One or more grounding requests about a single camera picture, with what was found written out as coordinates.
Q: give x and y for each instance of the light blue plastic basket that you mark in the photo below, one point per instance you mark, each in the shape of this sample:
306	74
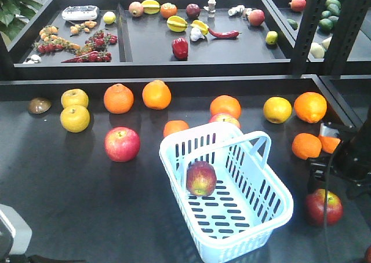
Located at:
249	201

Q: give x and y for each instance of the white mushroom pieces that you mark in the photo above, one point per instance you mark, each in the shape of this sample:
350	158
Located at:
240	10

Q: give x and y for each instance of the black steel shelf post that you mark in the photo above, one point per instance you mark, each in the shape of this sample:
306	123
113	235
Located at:
307	29

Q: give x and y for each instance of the pile of green avocados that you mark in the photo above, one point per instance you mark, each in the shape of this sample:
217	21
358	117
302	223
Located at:
329	16

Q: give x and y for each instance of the yellow citrus fruit right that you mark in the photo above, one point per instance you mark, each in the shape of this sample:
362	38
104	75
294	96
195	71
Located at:
277	110

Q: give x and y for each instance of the orange persimmon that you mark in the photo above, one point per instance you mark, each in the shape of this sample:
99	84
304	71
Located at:
168	9

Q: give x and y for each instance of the yellow starfruit front right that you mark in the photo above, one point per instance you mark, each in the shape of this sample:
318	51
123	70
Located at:
201	25

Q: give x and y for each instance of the orange back left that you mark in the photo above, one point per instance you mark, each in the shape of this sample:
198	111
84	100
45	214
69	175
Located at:
118	99

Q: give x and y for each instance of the red chili pepper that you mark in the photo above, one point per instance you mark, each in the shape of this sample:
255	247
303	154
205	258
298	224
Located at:
224	35

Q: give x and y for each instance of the red apple front bottom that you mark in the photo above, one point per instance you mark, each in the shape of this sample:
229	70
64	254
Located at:
201	179

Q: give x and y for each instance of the pale pear upper tray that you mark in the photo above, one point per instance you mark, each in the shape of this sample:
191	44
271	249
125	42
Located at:
317	51

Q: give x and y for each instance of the dark purple fruit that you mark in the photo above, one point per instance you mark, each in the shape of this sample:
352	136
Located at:
192	11

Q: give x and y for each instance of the orange front right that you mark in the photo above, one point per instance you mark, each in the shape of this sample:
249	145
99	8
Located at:
310	107

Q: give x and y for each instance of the white garlic cloves left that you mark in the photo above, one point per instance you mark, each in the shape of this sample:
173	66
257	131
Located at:
33	59

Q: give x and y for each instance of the small orange right pair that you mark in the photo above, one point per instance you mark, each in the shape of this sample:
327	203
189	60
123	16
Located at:
329	144

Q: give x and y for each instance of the small orange behind basket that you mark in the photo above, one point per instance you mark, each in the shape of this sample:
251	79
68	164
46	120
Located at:
174	126

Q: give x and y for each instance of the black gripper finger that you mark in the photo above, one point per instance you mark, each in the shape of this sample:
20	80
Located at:
41	259

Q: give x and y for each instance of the red peach upper tray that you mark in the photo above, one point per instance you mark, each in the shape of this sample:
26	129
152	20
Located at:
297	5

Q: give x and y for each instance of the orange back right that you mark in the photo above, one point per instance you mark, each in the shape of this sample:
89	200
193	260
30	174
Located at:
156	95

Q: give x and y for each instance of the white garlic bulb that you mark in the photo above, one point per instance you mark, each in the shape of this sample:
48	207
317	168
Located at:
196	34

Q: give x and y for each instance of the small yellow-green lime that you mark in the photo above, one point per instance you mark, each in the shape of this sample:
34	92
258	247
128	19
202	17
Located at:
271	38

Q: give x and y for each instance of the brown mushroom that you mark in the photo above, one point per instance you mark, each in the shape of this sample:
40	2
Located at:
39	105

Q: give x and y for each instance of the cherry tomatoes and chilies pile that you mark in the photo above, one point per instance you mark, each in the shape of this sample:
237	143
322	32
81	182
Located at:
93	50

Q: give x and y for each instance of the yellow starfruit front left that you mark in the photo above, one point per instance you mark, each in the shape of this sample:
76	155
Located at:
176	23

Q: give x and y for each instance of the red bell pepper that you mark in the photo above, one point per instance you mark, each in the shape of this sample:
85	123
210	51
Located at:
180	48

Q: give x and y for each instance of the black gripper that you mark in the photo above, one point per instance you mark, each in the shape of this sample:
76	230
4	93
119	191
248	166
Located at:
350	162

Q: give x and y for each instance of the small yellow lemon back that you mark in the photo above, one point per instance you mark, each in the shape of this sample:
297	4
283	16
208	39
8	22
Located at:
109	17

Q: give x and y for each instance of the red apple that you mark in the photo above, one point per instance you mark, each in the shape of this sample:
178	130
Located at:
224	117
315	208
122	144
201	179
367	255

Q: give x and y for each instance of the small orange middle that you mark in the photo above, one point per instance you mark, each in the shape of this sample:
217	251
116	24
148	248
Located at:
306	146

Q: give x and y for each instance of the red pomegranate middle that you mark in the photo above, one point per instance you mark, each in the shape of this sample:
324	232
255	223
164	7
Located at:
256	17

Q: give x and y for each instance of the orange behind apple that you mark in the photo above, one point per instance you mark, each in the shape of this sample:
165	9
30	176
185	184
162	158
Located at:
225	104

